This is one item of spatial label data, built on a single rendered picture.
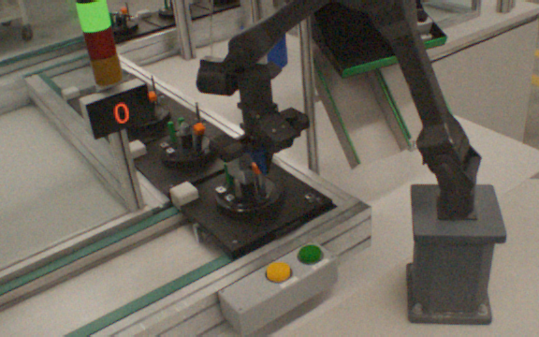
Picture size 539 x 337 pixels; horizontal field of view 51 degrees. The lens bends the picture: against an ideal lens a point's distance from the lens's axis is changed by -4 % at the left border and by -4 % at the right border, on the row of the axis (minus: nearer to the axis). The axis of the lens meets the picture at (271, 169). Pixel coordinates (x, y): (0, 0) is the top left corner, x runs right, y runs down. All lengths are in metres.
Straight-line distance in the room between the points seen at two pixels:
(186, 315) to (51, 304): 0.28
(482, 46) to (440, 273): 1.60
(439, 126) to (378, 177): 0.55
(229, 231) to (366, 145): 0.35
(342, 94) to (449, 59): 1.10
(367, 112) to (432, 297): 0.45
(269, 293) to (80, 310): 0.35
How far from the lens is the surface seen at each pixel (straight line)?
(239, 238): 1.10
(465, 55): 2.41
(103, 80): 1.07
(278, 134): 0.98
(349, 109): 1.27
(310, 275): 1.02
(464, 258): 0.99
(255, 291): 1.00
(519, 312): 1.13
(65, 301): 1.15
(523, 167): 1.52
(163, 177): 1.32
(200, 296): 1.01
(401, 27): 0.85
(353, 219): 1.15
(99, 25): 1.04
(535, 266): 1.23
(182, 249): 1.18
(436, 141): 0.91
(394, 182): 1.42
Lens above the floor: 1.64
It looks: 32 degrees down
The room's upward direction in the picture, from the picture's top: 6 degrees counter-clockwise
